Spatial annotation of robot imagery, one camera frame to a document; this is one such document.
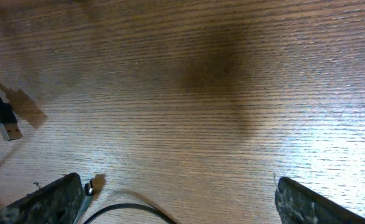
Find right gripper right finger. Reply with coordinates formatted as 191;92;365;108
275;177;365;224

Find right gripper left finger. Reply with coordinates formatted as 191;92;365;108
0;172;83;224

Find black USB cable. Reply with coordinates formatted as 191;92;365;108
73;179;179;224

